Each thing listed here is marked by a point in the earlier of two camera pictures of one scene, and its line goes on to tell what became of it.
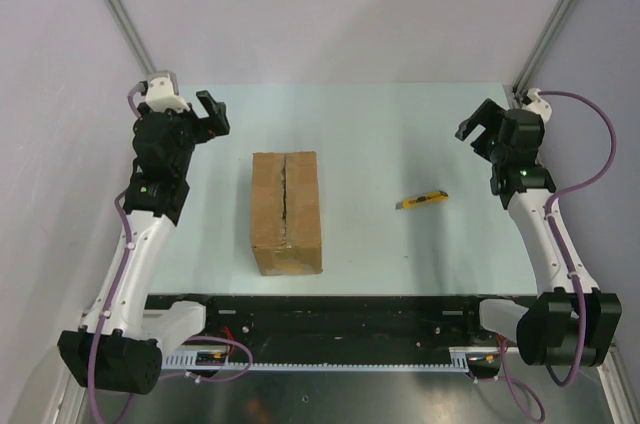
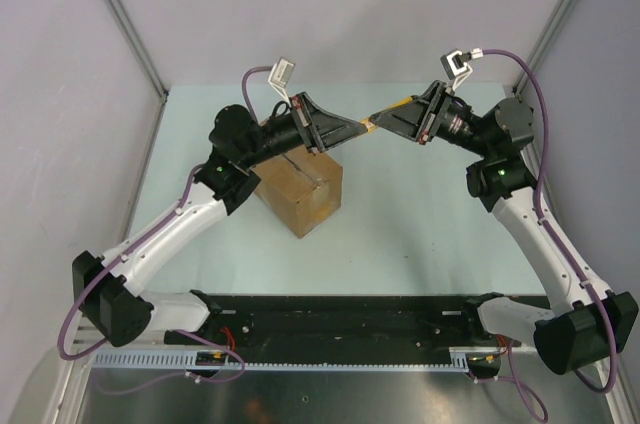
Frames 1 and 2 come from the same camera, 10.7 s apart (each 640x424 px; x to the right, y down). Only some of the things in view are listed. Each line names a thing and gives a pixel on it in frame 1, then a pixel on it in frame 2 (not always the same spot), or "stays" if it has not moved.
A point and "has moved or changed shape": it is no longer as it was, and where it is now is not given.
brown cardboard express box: x=285 y=213 has moved or changed shape
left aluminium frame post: x=118 y=8 stays
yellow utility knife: x=427 y=198 → x=351 y=128
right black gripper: x=489 y=114 → x=420 y=119
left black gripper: x=215 y=123 → x=319 y=129
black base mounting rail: x=299 y=329 stays
